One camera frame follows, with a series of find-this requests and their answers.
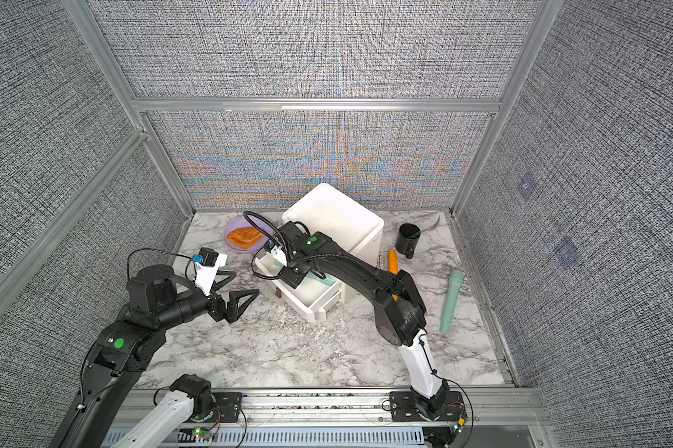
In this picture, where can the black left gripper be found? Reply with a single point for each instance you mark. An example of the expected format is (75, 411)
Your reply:
(217, 305)

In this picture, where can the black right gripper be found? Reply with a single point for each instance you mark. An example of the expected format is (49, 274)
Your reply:
(294, 273)

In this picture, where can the white drawer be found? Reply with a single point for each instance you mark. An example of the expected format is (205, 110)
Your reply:
(312, 298)

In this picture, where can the orange microphone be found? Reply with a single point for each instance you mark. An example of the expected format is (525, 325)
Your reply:
(393, 262)

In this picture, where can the mint green tube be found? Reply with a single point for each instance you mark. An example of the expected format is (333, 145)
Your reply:
(455, 283)

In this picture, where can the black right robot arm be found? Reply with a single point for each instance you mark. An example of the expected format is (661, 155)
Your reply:
(399, 313)

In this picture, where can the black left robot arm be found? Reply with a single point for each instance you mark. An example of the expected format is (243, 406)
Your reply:
(159, 300)

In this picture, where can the white three-drawer storage unit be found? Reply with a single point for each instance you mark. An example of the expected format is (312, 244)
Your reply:
(351, 225)

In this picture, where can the orange pastry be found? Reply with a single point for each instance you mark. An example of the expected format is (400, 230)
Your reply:
(244, 239)

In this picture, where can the purple plastic plate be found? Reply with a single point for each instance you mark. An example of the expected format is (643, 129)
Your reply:
(241, 222)

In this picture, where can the black cup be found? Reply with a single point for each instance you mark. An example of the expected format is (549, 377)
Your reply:
(407, 239)

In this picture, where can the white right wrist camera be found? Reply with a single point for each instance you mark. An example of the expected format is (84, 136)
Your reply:
(277, 253)

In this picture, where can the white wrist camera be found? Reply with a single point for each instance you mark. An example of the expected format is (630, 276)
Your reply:
(277, 253)
(207, 263)

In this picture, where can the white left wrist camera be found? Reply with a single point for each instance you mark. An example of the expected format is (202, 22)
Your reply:
(207, 263)

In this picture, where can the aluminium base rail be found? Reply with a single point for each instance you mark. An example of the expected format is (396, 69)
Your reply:
(484, 416)

